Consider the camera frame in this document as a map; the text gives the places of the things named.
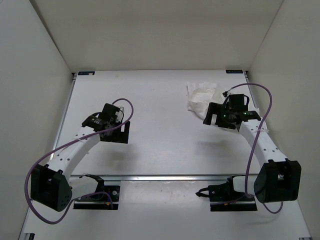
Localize aluminium table rail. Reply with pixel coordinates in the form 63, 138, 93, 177
69, 174, 261, 182

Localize right blue corner label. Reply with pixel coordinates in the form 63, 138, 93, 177
225, 69, 243, 74

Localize blue corner label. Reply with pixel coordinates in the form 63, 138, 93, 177
225, 69, 243, 74
77, 71, 95, 76

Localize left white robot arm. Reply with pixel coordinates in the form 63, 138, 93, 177
30, 103, 130, 212

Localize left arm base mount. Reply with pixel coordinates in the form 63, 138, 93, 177
70, 174, 121, 211

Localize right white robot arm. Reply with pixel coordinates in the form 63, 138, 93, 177
203, 94, 302, 203

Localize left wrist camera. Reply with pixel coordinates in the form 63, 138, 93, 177
118, 106, 125, 118

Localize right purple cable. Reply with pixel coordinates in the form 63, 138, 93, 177
226, 83, 285, 214

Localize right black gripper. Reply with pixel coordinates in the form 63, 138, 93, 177
203, 103, 235, 130

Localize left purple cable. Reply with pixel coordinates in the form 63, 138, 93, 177
24, 98, 135, 225

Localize left blue corner label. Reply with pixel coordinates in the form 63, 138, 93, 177
77, 71, 95, 76

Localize white skirt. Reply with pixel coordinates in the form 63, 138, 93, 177
186, 82, 226, 120

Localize purple cable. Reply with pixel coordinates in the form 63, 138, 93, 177
24, 98, 135, 225
226, 83, 285, 214

